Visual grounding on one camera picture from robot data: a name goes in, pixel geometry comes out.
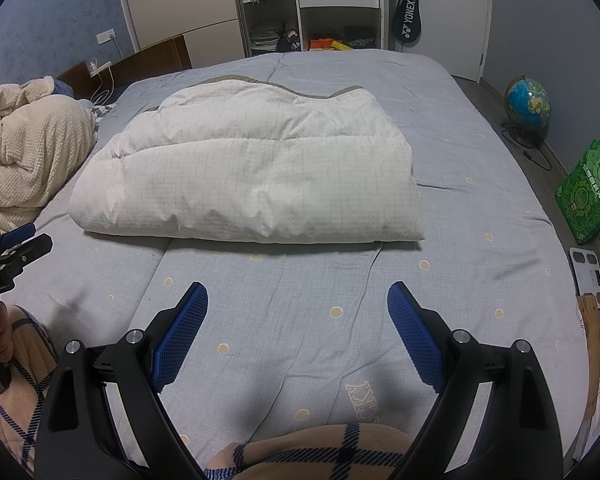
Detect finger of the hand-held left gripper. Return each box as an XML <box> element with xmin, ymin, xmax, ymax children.
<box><xmin>0</xmin><ymin>233</ymin><xmax>54</xmax><ymax>273</ymax></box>
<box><xmin>0</xmin><ymin>223</ymin><xmax>37</xmax><ymax>261</ymax></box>

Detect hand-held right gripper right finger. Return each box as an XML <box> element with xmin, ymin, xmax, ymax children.
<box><xmin>387</xmin><ymin>281</ymin><xmax>563</xmax><ymax>480</ymax></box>

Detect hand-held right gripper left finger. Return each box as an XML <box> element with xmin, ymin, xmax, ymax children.
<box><xmin>34</xmin><ymin>281</ymin><xmax>209</xmax><ymax>480</ymax></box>

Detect white down jacket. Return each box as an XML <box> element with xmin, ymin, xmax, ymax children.
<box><xmin>69</xmin><ymin>79</ymin><xmax>427</xmax><ymax>245</ymax></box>

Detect person's left forearm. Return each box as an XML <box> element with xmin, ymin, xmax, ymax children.
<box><xmin>0</xmin><ymin>304</ymin><xmax>61</xmax><ymax>478</ymax></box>

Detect folded clothes on shelf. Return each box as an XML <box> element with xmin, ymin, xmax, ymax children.
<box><xmin>250</xmin><ymin>22</ymin><xmax>282</xmax><ymax>54</ymax></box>

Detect cream knit blanket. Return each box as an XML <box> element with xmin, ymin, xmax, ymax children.
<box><xmin>0</xmin><ymin>76</ymin><xmax>98</xmax><ymax>248</ymax></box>

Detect light blue dotted bed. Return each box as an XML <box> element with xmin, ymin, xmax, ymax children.
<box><xmin>10</xmin><ymin>51</ymin><xmax>588</xmax><ymax>476</ymax></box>

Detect beige plaid pajamas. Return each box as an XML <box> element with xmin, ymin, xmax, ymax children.
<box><xmin>204</xmin><ymin>422</ymin><xmax>414</xmax><ymax>480</ymax></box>

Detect brown cardboard sheet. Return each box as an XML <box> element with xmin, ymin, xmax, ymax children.
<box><xmin>576</xmin><ymin>294</ymin><xmax>600</xmax><ymax>426</ymax></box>

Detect white bathroom scale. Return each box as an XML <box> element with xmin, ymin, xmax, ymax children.
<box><xmin>569</xmin><ymin>246</ymin><xmax>600</xmax><ymax>308</ymax></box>

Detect dark wooden headboard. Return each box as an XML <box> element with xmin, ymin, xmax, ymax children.
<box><xmin>55</xmin><ymin>35</ymin><xmax>193</xmax><ymax>93</ymax></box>

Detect green shopping bag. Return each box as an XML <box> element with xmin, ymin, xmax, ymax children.
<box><xmin>555</xmin><ymin>139</ymin><xmax>600</xmax><ymax>246</ymax></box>

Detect blue globe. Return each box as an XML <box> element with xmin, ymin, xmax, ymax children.
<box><xmin>505</xmin><ymin>76</ymin><xmax>552</xmax><ymax>133</ymax></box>

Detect cream wardrobe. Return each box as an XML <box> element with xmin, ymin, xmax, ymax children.
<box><xmin>112</xmin><ymin>0</ymin><xmax>301</xmax><ymax>68</ymax></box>

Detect black racket bag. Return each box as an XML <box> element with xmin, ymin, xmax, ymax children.
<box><xmin>391</xmin><ymin>0</ymin><xmax>424</xmax><ymax>42</ymax></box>

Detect white door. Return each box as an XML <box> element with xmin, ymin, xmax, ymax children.
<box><xmin>382</xmin><ymin>0</ymin><xmax>494</xmax><ymax>84</ymax></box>

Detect white charging cable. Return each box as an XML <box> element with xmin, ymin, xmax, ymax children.
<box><xmin>91</xmin><ymin>67</ymin><xmax>120</xmax><ymax>117</ymax></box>

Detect black cable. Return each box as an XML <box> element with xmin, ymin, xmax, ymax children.
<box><xmin>500</xmin><ymin>121</ymin><xmax>552</xmax><ymax>172</ymax></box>

